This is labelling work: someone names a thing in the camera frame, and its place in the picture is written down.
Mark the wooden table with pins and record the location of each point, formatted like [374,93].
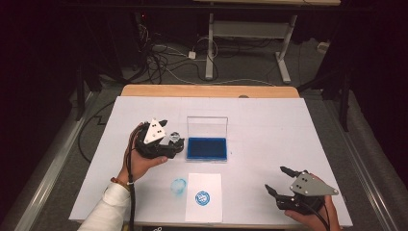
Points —
[208,90]

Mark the white paper sheet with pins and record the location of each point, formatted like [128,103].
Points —
[205,183]

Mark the white power adapter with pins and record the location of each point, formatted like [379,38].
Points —
[192,55]

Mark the grey metal floor rail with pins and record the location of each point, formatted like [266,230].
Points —
[369,179]
[48,179]

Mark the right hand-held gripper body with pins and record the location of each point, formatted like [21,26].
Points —
[311,186]

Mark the white desk frame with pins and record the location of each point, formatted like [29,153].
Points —
[250,29]

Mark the blue ink pad clear case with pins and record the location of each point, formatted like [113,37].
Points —
[207,149]

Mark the white floor socket box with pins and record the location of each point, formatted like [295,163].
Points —
[323,47]

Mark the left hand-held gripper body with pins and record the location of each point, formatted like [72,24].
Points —
[153,134]

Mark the white table cover board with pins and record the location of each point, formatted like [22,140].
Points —
[272,134]

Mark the person's left hand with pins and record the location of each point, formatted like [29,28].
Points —
[138,163]

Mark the black metal stand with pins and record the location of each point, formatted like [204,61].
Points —
[344,102]

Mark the person's right hand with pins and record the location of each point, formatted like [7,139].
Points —
[324,218]

